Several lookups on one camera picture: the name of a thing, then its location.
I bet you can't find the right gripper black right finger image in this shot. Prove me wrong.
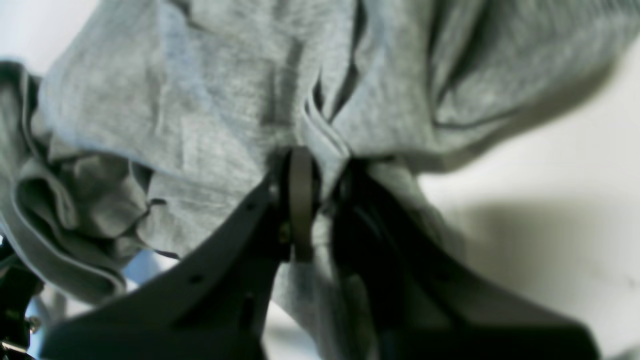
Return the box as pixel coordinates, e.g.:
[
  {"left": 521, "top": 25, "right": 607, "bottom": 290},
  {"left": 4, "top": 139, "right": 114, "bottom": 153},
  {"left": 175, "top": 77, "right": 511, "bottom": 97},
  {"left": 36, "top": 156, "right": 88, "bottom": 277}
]
[{"left": 333, "top": 160, "right": 599, "bottom": 360}]

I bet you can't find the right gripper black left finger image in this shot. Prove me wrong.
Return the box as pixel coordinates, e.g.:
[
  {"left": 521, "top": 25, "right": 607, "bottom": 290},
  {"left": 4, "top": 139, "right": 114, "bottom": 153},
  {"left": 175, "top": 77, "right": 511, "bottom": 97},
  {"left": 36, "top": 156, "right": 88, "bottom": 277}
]
[{"left": 40, "top": 146, "right": 317, "bottom": 360}]

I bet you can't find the grey T-shirt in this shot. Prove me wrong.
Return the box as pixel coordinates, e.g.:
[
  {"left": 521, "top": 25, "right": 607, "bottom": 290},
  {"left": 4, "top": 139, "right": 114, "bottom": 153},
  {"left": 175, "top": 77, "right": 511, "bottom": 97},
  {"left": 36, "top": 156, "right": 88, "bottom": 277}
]
[{"left": 1, "top": 0, "right": 639, "bottom": 360}]

